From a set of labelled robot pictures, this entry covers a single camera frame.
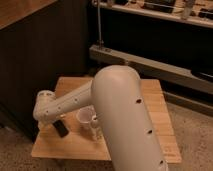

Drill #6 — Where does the black eraser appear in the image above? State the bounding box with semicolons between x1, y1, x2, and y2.
53;120;69;137

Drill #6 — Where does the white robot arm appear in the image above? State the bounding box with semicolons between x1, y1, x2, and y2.
33;65;169;171

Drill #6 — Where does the white ceramic cup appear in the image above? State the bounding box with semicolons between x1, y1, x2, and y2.
76;106;95;130

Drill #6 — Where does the small white bottle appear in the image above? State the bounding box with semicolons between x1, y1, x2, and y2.
90;115;102;141

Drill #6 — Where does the wooden table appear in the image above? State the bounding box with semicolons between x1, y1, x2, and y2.
31;79;182;164

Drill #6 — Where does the metal shelf rack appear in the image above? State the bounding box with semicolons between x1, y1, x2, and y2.
88;0;213;116

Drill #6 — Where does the dark wooden cabinet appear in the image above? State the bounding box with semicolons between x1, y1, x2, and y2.
0;0;88;140

